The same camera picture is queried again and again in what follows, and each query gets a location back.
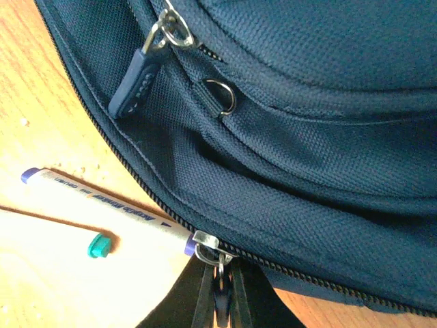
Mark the green cap marker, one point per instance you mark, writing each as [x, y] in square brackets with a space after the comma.
[52, 236]

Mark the navy blue backpack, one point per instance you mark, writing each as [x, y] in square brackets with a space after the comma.
[300, 134]

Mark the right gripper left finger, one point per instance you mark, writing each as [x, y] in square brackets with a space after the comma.
[189, 303]

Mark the purple cap marker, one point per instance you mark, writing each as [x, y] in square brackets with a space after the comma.
[156, 229]

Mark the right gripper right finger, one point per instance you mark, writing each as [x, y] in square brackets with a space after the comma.
[254, 301]

